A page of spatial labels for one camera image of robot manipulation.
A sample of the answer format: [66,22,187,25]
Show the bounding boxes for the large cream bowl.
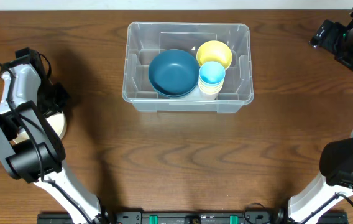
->
[13,112,67,144]

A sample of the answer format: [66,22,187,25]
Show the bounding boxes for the dark blue bowl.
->
[148,49,199,95]
[156,88,196,98]

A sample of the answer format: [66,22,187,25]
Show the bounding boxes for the yellow small bowl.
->
[196,40,233,70]

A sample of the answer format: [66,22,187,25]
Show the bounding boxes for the light blue cup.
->
[199,61,226,85]

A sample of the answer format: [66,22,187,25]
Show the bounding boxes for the yellow cup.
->
[198,80,224,88]

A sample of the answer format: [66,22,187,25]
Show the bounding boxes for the cream cup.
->
[199,86,222,95]

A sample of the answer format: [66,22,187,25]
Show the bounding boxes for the pink cup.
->
[199,92,218,100]

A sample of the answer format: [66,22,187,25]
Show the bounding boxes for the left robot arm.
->
[0,54,109,223]

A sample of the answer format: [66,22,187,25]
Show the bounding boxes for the clear plastic storage container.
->
[122,22,254,113]

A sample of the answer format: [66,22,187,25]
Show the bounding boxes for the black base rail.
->
[37,210,349,224]

